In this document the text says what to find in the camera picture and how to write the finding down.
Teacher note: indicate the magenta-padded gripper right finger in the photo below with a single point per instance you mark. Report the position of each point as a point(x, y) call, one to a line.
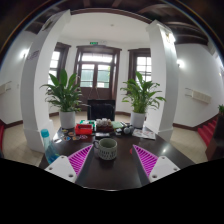
point(160, 167)

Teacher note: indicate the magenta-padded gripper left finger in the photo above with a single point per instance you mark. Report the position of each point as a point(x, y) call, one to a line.
point(63, 166)

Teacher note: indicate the clear bottle with blue cap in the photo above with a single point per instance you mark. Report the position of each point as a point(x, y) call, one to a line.
point(50, 151)

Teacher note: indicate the flat round red coaster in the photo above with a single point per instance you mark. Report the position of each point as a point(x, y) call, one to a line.
point(131, 151)

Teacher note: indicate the printed magazine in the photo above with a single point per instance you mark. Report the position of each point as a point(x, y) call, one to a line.
point(144, 134)

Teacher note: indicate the potted green plant white pot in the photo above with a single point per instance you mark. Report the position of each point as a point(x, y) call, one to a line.
point(137, 119)
point(67, 120)

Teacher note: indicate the grey patterned ceramic mug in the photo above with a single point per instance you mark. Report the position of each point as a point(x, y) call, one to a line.
point(108, 150)

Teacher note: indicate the black phone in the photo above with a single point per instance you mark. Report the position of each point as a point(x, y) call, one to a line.
point(102, 135)

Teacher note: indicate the green and white box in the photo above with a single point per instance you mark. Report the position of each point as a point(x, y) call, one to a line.
point(87, 121)

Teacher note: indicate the red carpeted staircase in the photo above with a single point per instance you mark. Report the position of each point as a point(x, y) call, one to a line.
point(208, 131)

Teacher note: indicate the green notebook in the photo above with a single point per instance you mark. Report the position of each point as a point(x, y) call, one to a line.
point(117, 125)

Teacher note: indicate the dark wooden cabinet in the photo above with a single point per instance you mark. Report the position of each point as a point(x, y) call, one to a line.
point(216, 140)

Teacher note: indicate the black office chair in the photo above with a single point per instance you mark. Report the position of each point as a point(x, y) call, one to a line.
point(101, 110)

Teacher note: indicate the small green plant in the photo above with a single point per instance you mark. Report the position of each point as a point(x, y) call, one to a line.
point(221, 109)

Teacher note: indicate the dark-framed window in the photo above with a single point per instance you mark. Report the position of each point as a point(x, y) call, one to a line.
point(54, 63)
point(143, 65)

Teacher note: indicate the green exit sign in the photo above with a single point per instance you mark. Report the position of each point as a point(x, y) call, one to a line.
point(94, 43)

